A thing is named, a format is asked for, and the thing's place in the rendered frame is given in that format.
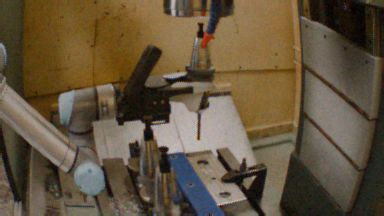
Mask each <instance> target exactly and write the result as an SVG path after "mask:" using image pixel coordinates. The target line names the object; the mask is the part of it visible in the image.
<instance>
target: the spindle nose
mask: <svg viewBox="0 0 384 216"><path fill-rule="evenodd" d="M222 1H223V4H222V6H223V8H221V9H222V11H223V13H222V18H226V17H231V16H232V15H234V14H235V13H234V9H235V0H222ZM210 4H211V2H210V0H163V13H164V14H166V15H167V16H173V17H187V18H209V17H210V13H211V12H210V8H211V6H210Z"/></svg>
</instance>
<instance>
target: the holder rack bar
mask: <svg viewBox="0 0 384 216"><path fill-rule="evenodd" d="M168 159H169V160H170V161H171V167H173V168H174V172H175V177H176V181H177V185H178V186H179V188H180V190H181V191H182V193H183V194H184V196H185V199H184V203H188V209H189V212H190V213H191V214H195V215H196V216H226V215H225V214H224V212H223V211H222V210H221V208H220V206H219V205H218V204H217V202H216V201H215V200H214V198H213V196H212V195H211V193H210V192H209V191H208V189H207V187H206V186H205V185H204V183H203V182H202V180H201V179H200V176H199V175H198V174H197V172H196V170H195V169H194V168H193V166H192V165H191V163H190V161H189V160H188V159H187V157H186V155H185V154H184V152H174V153H168Z"/></svg>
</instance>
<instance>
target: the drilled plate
mask: <svg viewBox="0 0 384 216"><path fill-rule="evenodd" d="M187 159H188V160H189V161H190V163H191V165H192V166H193V168H194V169H195V170H196V172H197V174H198V175H199V176H200V179H201V180H202V182H203V183H204V185H205V186H206V187H207V189H208V191H209V192H210V193H211V195H212V196H213V198H214V200H215V201H216V202H217V204H218V205H219V206H220V208H221V210H222V211H223V212H224V214H225V215H230V214H234V213H239V212H244V210H245V205H246V197H245V196H244V194H243V193H242V192H241V190H240V189H239V187H238V186H237V185H236V184H235V182H234V181H230V182H228V181H227V182H223V183H222V182H221V180H222V179H221V177H222V176H223V175H224V174H225V173H227V171H226V169H225V168H223V166H222V163H220V161H219V160H218V159H217V157H216V156H215V155H214V154H210V155H203V156H195V157H187ZM199 159H201V160H199ZM204 159H205V160H204ZM206 159H207V160H208V161H207V160H206ZM196 161H197V165H196ZM207 163H208V165H206V164H207ZM204 164H205V165H204ZM199 165H201V166H200V167H199ZM202 165H204V166H202ZM212 166H213V167H212ZM199 173H200V174H199ZM206 173H207V174H206ZM204 174H205V176H204ZM201 176H202V178H201ZM206 176H207V177H206ZM208 178H209V179H208ZM220 191H222V192H221V193H219V192H220ZM230 192H231V193H230ZM215 194H216V195H215ZM218 194H219V197H218V196H217V195H218ZM216 196H217V197H216ZM226 196H227V198H225V197H226ZM222 197H224V198H222Z"/></svg>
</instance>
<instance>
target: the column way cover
mask: <svg viewBox="0 0 384 216"><path fill-rule="evenodd" d="M300 19H301V28H302V30H301V32H302V43H303V45H302V48H303V52H302V53H303V67H305V94H304V111H303V114H304V116H305V119H304V127H303V135H302V143H301V151H300V156H299V159H300V161H301V162H302V164H304V166H306V168H307V169H308V170H309V171H310V173H311V174H312V175H313V176H314V177H315V178H316V179H317V181H318V182H319V183H320V184H321V186H323V187H324V188H325V189H326V191H327V192H328V193H329V194H330V195H331V196H332V198H333V199H334V200H335V202H336V203H337V204H338V205H339V206H340V208H341V209H342V210H343V211H344V212H345V213H347V212H349V211H351V210H352V208H353V205H354V202H355V200H356V197H357V194H358V190H359V187H360V184H361V180H362V177H363V173H364V171H365V168H366V166H367V163H368V158H369V153H370V151H371V145H372V141H373V135H374V129H375V123H376V118H378V111H379V105H380V97H381V85H382V74H383V73H382V71H383V69H382V68H383V59H382V58H380V57H377V56H376V57H373V56H372V55H370V54H368V53H366V52H367V51H366V49H365V48H363V47H361V46H360V45H358V44H357V43H355V42H353V41H351V40H350V39H348V38H346V37H344V36H343V35H341V34H339V33H337V32H335V31H333V30H331V29H329V28H327V27H325V26H324V25H322V24H320V23H319V22H314V21H309V20H307V19H305V18H303V17H301V18H300Z"/></svg>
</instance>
